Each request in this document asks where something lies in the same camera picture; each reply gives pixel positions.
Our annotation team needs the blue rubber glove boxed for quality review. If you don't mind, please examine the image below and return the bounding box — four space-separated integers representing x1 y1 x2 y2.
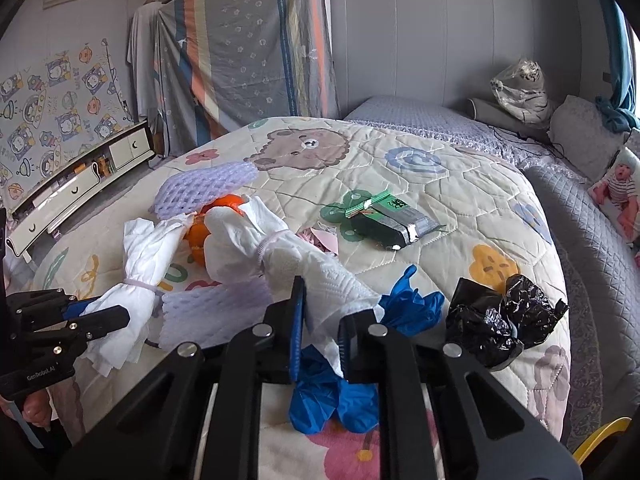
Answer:
379 265 446 336
289 345 383 436

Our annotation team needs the cartoon wall poster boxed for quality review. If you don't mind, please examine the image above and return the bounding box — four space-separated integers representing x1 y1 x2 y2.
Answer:
0 37 136 211

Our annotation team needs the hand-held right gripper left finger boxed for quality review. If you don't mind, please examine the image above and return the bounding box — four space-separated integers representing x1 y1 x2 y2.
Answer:
55 276 307 480

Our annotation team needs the baby print pillow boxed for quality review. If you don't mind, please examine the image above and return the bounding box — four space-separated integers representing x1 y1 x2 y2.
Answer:
587 146 640 243

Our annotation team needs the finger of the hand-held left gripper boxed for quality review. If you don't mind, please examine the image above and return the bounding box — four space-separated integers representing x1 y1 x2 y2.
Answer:
30 304 132 361
5 287 103 333

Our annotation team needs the green snack bag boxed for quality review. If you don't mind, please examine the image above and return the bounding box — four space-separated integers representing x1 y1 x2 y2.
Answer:
345 191 446 252

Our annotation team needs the large white tissue bundle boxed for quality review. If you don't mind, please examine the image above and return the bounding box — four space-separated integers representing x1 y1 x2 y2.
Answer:
202 195 386 378

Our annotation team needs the person's left hand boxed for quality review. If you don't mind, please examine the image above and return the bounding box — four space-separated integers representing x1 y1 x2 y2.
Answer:
22 389 53 431

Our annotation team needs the pink crumpled wrapper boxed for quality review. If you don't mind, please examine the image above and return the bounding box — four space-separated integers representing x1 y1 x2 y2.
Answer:
297 226 341 256

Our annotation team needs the tiger plush in plastic bag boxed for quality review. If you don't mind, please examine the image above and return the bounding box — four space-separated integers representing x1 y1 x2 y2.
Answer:
490 57 553 123

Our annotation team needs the white hanging garment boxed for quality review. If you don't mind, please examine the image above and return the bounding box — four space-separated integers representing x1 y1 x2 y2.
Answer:
125 0 166 126

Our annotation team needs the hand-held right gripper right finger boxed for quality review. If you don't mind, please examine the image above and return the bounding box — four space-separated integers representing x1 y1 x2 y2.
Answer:
336 307 586 480

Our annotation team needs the blue curtain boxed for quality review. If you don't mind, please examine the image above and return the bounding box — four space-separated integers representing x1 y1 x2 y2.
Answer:
582 0 640 133

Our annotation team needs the small white tissue bundle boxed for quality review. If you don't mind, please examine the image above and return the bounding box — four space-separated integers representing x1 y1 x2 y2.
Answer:
80 212 193 378

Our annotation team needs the cartoon bear printed quilt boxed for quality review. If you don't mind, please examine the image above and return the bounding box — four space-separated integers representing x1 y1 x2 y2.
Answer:
30 116 571 480

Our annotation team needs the yellow plastic object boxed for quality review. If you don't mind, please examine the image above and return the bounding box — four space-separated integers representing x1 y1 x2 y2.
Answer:
572 417 632 466

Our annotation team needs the lavender lace bedspread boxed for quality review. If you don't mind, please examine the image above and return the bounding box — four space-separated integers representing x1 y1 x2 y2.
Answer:
342 95 591 186

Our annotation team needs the dark grey bolster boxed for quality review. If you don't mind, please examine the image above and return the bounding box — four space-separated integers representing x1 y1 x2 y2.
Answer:
466 97 551 131

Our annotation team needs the striped floral hanging sheet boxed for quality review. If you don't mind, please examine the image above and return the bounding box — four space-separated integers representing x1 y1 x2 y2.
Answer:
152 0 341 158

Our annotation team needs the white drawer cabinet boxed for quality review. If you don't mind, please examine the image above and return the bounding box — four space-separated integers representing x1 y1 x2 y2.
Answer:
7 120 156 261

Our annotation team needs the grey quilted cover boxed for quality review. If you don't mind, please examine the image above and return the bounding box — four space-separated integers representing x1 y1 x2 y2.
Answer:
520 160 640 456

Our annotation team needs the black plastic bag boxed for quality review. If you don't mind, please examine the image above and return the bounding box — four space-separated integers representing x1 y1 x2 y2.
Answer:
445 274 570 372

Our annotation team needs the grey quilted pillow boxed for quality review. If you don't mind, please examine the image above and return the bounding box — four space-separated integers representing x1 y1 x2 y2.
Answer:
547 95 631 183

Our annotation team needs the purple foam fruit net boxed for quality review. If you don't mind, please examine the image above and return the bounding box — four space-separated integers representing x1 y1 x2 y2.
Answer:
149 162 258 220
160 277 273 351

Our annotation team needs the black cable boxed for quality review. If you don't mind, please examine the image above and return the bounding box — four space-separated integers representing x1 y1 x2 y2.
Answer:
492 125 588 181

